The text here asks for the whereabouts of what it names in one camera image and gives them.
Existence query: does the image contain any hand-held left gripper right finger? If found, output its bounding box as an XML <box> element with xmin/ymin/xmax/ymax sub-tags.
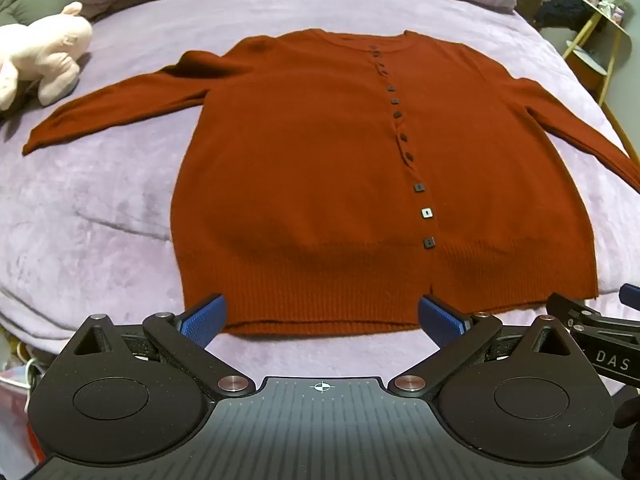
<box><xmin>392</xmin><ymin>294</ymin><xmax>577</xmax><ymax>396</ymax></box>

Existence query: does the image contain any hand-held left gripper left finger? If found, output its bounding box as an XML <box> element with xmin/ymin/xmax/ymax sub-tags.
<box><xmin>74</xmin><ymin>293</ymin><xmax>252</xmax><ymax>397</ymax></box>

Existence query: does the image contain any rust red buttoned cardigan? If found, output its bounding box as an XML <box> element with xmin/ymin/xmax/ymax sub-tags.
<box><xmin>22</xmin><ymin>30</ymin><xmax>640</xmax><ymax>337</ymax></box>

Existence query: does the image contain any yellow shelf rack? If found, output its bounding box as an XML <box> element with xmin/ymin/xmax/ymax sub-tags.
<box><xmin>562</xmin><ymin>0</ymin><xmax>640</xmax><ymax>157</ymax></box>

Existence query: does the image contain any dark cloth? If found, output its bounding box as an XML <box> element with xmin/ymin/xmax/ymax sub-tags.
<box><xmin>534</xmin><ymin>0</ymin><xmax>603</xmax><ymax>32</ymax></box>

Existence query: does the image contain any pink plush toy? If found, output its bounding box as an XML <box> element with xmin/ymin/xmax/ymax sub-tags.
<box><xmin>0</xmin><ymin>1</ymin><xmax>94</xmax><ymax>112</ymax></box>

